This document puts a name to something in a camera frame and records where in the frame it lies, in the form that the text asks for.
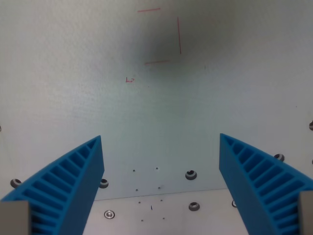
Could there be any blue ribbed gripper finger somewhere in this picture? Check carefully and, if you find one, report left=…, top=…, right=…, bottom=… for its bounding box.
left=0, top=135, right=105, bottom=235
left=219, top=133, right=313, bottom=235

